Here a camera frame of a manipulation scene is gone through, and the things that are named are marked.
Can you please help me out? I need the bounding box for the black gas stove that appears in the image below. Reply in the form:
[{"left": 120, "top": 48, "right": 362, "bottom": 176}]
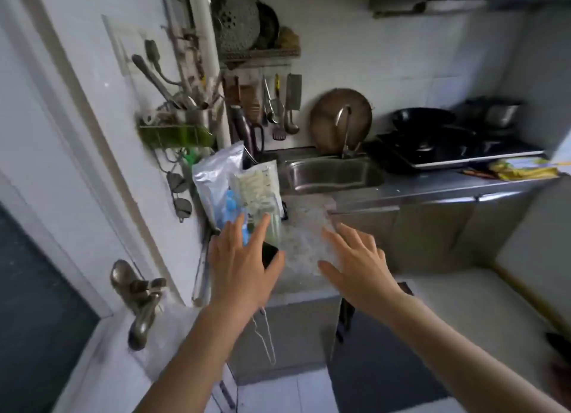
[{"left": 377, "top": 129, "right": 546, "bottom": 170}]

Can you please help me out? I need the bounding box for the black handled ladle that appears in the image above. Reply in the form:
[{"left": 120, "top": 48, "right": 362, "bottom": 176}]
[{"left": 131, "top": 53, "right": 188, "bottom": 110}]

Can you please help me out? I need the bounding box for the person's right forearm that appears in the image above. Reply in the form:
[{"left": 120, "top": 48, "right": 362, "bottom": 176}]
[{"left": 385, "top": 292, "right": 570, "bottom": 413}]

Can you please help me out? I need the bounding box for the curved chrome faucet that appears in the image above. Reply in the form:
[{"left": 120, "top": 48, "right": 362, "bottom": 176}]
[{"left": 335, "top": 104, "right": 363, "bottom": 159}]

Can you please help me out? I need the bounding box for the black wok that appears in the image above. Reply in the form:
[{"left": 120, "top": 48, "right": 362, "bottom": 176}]
[{"left": 391, "top": 107, "right": 478, "bottom": 138}]

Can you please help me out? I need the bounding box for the person's left forearm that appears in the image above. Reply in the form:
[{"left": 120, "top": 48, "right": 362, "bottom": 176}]
[{"left": 133, "top": 305, "right": 253, "bottom": 413}]

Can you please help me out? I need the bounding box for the blue plastic packet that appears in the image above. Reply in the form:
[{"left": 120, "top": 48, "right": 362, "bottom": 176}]
[{"left": 222, "top": 189, "right": 250, "bottom": 244}]

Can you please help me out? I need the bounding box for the small metal strainer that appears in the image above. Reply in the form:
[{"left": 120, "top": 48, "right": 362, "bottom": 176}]
[
  {"left": 165, "top": 172, "right": 189, "bottom": 194},
  {"left": 172, "top": 197, "right": 193, "bottom": 224}
]

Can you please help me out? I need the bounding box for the stainless steel sink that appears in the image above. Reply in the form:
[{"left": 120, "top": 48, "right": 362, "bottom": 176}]
[{"left": 278, "top": 156, "right": 387, "bottom": 195}]

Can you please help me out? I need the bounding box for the silver foil bag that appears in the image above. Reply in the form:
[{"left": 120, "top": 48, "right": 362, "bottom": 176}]
[{"left": 192, "top": 141, "right": 245, "bottom": 230}]

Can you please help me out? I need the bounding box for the person's left hand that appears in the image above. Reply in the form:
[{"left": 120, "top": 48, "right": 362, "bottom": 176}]
[{"left": 207, "top": 211, "right": 286, "bottom": 325}]

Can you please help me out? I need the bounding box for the green wall rack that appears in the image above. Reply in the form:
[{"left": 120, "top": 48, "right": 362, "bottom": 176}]
[{"left": 137, "top": 109, "right": 217, "bottom": 150}]

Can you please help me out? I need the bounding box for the dark round pan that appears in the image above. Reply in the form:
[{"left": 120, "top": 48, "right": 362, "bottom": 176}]
[{"left": 254, "top": 2, "right": 281, "bottom": 50}]

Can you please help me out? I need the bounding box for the steel cleaver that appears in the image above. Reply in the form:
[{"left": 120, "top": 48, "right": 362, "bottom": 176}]
[{"left": 285, "top": 72, "right": 303, "bottom": 111}]

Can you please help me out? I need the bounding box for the steel pot with lid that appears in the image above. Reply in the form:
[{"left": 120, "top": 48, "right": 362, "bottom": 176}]
[{"left": 466, "top": 97, "right": 523, "bottom": 131}]

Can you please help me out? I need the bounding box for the person's right hand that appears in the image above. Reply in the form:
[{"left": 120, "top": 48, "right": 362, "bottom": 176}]
[{"left": 317, "top": 223, "right": 409, "bottom": 325}]

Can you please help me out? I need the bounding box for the slotted spatula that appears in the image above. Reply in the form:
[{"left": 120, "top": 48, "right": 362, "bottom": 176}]
[{"left": 272, "top": 73, "right": 287, "bottom": 141}]

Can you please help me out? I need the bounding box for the round wooden cutting board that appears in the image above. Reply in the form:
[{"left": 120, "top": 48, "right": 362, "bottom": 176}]
[{"left": 310, "top": 88, "right": 374, "bottom": 155}]

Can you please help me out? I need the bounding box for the white wall pipe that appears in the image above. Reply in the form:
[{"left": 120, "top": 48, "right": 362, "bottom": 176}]
[{"left": 185, "top": 0, "right": 233, "bottom": 150}]

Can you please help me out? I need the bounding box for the white cord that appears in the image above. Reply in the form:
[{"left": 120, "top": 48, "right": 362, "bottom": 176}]
[{"left": 252, "top": 308, "right": 277, "bottom": 367}]

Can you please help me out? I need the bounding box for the yellow printed bag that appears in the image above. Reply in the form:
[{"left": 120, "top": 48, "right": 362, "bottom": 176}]
[{"left": 488, "top": 157, "right": 561, "bottom": 182}]

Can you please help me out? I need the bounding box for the white door with glass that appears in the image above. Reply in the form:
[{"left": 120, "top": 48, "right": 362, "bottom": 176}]
[{"left": 0, "top": 0, "right": 188, "bottom": 413}]

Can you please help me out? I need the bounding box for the dark floor mat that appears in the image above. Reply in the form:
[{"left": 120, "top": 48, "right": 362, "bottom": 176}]
[{"left": 328, "top": 283, "right": 451, "bottom": 413}]

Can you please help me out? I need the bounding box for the white green printed bag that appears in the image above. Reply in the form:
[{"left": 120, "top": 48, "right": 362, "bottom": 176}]
[{"left": 230, "top": 160, "right": 284, "bottom": 244}]

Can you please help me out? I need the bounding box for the perforated steamer plate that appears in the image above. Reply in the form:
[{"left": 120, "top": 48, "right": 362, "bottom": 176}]
[{"left": 209, "top": 0, "right": 262, "bottom": 54}]

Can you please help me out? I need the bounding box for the metal door handle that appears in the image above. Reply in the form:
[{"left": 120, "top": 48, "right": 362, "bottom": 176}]
[{"left": 110, "top": 260, "right": 168, "bottom": 352}]

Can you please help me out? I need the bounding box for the yellow gas hose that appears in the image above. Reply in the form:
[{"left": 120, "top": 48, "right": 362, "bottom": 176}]
[{"left": 494, "top": 263, "right": 571, "bottom": 336}]

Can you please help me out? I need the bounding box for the metal dish rack shelf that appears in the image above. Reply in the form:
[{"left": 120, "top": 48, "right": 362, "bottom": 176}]
[{"left": 217, "top": 47, "right": 302, "bottom": 63}]

